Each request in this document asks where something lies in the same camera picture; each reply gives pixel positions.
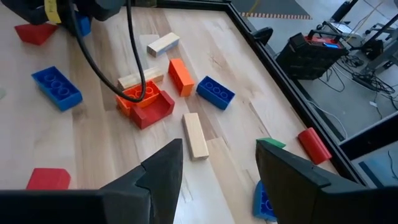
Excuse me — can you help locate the black and red toolbox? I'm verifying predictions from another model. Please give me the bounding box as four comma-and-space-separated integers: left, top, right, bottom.
275, 30, 349, 81

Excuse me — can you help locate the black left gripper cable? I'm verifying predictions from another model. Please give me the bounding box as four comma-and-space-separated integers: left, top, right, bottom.
67, 0, 147, 103

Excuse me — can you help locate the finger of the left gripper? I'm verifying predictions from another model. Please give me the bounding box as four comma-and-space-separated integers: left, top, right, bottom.
93, 0, 123, 21
0, 0, 47, 26

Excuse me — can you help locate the white cable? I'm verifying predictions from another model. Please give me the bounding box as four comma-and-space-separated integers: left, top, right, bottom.
306, 99, 349, 141

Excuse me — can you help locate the black striped floor mat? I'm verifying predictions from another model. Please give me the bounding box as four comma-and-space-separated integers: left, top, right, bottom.
231, 0, 313, 21

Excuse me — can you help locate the small green block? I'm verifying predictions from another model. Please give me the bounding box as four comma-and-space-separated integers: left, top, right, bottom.
256, 137, 287, 149

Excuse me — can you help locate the yellow cable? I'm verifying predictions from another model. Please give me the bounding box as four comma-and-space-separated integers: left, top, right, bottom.
247, 0, 264, 14

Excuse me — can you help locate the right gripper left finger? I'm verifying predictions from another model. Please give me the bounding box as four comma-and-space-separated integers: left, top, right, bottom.
99, 138, 184, 224

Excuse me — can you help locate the yellow tape label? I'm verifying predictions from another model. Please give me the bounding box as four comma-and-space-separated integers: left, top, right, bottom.
44, 0, 62, 25

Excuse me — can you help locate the small red smooth block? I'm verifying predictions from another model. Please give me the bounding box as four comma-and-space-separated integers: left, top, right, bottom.
297, 127, 333, 166

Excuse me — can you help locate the black floor cable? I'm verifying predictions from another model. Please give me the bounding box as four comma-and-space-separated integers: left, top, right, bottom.
341, 54, 398, 108

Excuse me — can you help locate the small blue studded block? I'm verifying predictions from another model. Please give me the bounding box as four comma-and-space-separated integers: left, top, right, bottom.
252, 180, 278, 223

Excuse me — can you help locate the orange studded block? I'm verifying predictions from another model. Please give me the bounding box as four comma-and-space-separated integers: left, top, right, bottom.
116, 80, 162, 118

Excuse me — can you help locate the black frame clamp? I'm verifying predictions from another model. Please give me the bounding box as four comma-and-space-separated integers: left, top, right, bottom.
251, 26, 274, 47

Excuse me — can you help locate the orange smooth block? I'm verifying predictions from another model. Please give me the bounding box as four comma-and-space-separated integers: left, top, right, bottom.
167, 58, 196, 98

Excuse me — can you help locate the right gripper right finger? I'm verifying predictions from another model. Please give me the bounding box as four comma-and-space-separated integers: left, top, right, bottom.
254, 139, 336, 224

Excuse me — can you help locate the grey metal stand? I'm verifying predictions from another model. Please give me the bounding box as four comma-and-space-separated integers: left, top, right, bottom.
362, 21, 398, 75

